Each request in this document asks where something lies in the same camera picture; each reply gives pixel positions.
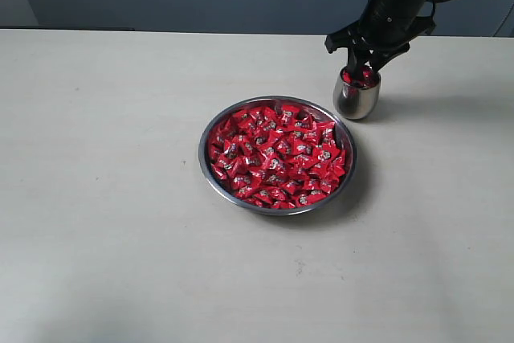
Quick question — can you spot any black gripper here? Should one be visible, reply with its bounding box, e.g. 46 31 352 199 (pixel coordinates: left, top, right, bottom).
324 0 449 78

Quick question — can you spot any pile of red wrapped candies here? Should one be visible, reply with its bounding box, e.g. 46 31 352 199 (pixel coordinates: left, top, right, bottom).
208 104 349 210

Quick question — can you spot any small steel cup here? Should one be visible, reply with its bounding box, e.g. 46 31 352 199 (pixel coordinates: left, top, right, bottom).
332 71 381 120

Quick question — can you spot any round steel bowl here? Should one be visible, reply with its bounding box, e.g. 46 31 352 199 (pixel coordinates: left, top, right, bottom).
198 96 358 217

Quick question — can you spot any red candy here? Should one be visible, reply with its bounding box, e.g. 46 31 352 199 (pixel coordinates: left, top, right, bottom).
341 66 380 89

